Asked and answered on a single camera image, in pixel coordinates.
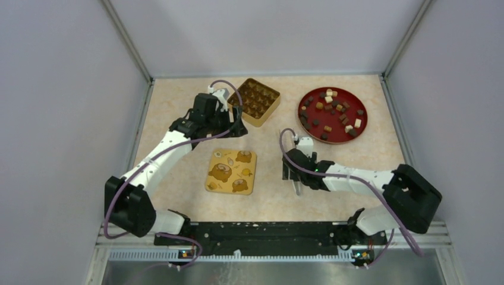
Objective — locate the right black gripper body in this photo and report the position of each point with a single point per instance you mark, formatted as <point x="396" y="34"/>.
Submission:
<point x="286" y="172"/>

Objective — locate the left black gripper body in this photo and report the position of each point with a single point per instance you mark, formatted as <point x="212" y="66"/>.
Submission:
<point x="219" y="122"/>

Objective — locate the silver metal tongs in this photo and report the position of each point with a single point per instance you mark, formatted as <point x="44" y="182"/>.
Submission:
<point x="297" y="187"/>

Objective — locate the gold chocolate tin box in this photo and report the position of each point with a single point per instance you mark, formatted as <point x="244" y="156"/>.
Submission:
<point x="259" y="101"/>

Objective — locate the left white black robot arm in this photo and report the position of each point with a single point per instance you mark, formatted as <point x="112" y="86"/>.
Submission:
<point x="128" y="202"/>

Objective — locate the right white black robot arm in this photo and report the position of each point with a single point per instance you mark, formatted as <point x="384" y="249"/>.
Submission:
<point x="407" y="199"/>

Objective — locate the white chocolate cube right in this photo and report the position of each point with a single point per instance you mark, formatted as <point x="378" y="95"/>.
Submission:
<point x="357" y="123"/>

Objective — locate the yellow bear tin lid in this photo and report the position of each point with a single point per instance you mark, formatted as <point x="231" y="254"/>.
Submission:
<point x="231" y="172"/>

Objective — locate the red round plate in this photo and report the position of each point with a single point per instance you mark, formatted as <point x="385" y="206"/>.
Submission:
<point x="340" y="115"/>

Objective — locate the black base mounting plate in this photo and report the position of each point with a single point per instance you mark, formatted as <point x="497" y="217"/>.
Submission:
<point x="261" y="239"/>

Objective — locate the grey aluminium rail frame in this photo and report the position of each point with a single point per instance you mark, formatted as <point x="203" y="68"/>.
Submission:
<point x="131" y="248"/>

